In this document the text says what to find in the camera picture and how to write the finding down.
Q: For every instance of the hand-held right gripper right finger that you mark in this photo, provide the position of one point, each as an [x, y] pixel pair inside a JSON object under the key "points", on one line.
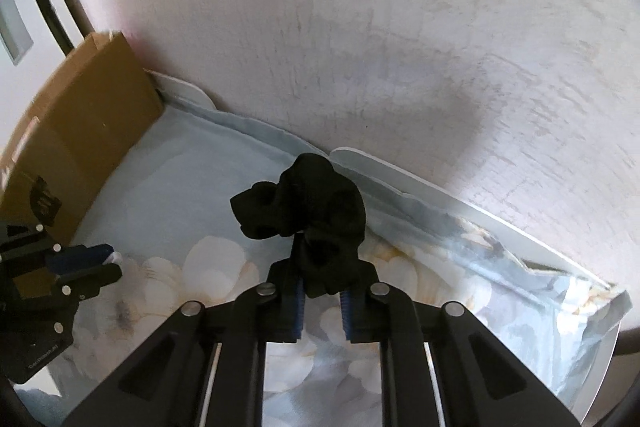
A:
{"points": [[362, 312]]}

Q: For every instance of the brown cardboard box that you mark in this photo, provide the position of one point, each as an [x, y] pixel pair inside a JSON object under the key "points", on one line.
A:
{"points": [[90, 117]]}

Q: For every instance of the pale blue floral cloth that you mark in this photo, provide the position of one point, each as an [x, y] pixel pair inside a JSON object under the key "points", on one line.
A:
{"points": [[190, 187]]}

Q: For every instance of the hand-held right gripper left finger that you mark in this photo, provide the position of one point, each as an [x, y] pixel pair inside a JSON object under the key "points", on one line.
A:
{"points": [[280, 307]]}

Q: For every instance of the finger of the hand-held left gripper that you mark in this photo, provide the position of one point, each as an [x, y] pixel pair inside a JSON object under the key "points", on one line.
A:
{"points": [[95, 279], [80, 258]]}

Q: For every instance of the white table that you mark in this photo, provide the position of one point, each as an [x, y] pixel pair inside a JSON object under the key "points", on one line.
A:
{"points": [[450, 202]]}

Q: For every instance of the black cloth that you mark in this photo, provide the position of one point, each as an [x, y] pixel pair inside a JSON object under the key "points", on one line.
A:
{"points": [[310, 202]]}

